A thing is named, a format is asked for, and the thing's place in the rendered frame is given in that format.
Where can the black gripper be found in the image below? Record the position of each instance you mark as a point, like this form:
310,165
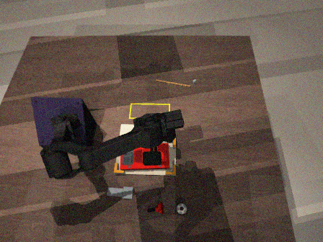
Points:
152,157

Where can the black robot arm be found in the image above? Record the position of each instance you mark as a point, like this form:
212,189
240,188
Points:
149,131

